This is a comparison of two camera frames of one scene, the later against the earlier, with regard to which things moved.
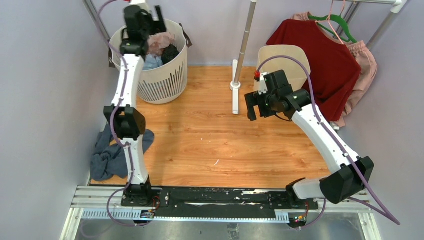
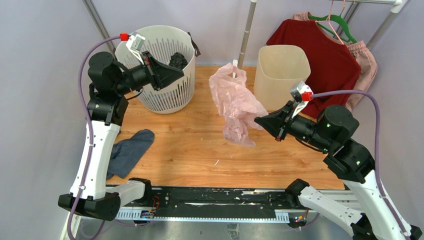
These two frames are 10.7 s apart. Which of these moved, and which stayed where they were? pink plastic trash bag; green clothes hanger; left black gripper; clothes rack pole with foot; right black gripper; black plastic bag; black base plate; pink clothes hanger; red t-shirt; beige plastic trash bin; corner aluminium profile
Moved: right black gripper; black plastic bag; pink plastic trash bag; left black gripper
Stayed: corner aluminium profile; clothes rack pole with foot; black base plate; pink clothes hanger; green clothes hanger; red t-shirt; beige plastic trash bin
